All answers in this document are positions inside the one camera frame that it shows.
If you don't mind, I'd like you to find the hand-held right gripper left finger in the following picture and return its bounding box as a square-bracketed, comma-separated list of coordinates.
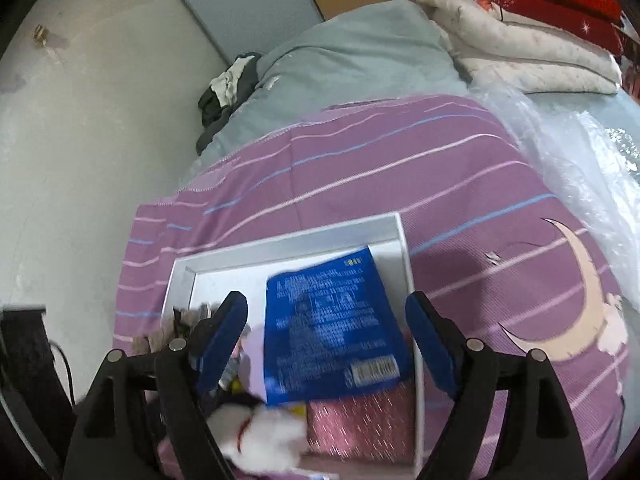
[62, 290, 250, 480]

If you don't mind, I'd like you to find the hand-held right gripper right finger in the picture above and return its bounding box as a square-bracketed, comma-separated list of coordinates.
[404, 290, 590, 480]

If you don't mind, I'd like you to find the white cardboard box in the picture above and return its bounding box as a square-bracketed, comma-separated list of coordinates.
[160, 212, 426, 478]

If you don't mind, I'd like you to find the beige plaid cloth bag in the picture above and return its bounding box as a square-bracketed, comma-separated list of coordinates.
[132, 305, 221, 356]

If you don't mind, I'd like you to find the black and white plush toy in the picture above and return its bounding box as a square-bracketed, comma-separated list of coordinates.
[207, 395, 307, 473]

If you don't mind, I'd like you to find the blue printed packet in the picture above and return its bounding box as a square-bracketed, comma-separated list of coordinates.
[263, 245, 415, 407]

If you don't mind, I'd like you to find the pink glitter sponge cloth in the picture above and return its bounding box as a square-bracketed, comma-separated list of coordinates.
[306, 385, 418, 463]

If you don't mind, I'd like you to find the purple striped bedsheet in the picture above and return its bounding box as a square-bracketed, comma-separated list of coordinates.
[112, 94, 631, 480]

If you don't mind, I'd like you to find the clear plastic bag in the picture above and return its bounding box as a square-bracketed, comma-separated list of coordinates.
[470, 85, 640, 281]

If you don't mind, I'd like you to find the dark clothes pile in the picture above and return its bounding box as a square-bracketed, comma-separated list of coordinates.
[196, 52, 261, 156]

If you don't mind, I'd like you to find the grey blanket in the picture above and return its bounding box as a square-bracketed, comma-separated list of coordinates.
[195, 0, 471, 171]

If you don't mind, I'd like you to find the white quilted pillow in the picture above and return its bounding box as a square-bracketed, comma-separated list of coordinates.
[416, 0, 623, 96]

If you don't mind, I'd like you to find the black cable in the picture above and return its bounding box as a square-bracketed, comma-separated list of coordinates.
[47, 342, 77, 403]

